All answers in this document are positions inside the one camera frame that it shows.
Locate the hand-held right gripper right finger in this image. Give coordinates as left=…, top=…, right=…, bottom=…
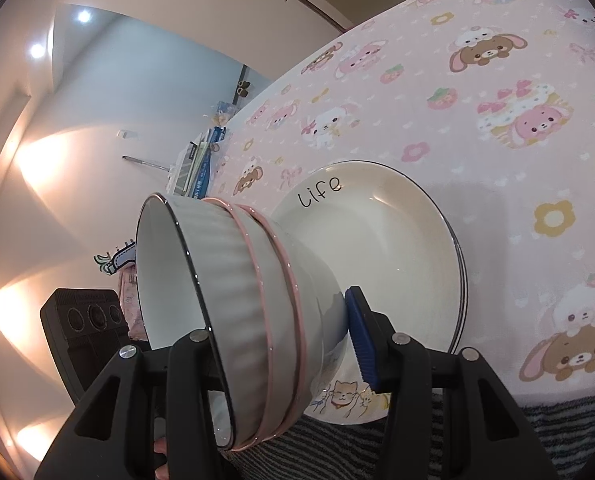
left=345, top=286, right=561, bottom=480

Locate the pink printed packet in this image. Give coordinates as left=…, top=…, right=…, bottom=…
left=119, top=265, right=147, bottom=343

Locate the white bowl with pink rim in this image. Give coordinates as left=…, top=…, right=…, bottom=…
left=202, top=197, right=307, bottom=450
left=240, top=204, right=351, bottom=442

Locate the white plate with cat print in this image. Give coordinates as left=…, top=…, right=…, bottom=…
left=270, top=160, right=465, bottom=427

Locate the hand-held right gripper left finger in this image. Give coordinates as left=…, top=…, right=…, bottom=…
left=35, top=330, right=229, bottom=480

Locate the white plate with dark rim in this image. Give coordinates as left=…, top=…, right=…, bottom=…
left=427, top=195, right=469, bottom=361

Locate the pink cartoon printed tablecloth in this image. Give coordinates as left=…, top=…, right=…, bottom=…
left=212, top=0, right=595, bottom=406

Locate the grey striped cloth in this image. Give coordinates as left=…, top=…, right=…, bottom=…
left=238, top=387, right=595, bottom=480

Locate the white ribbed bowl black rim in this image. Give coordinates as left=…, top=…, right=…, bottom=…
left=135, top=192, right=272, bottom=452

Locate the person's left hand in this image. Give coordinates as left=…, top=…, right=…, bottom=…
left=152, top=437, right=170, bottom=479

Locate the stack of books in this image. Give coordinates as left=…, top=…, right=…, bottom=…
left=168, top=125, right=231, bottom=202

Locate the cartoon drawing card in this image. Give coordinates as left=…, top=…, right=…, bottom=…
left=92, top=239, right=139, bottom=277

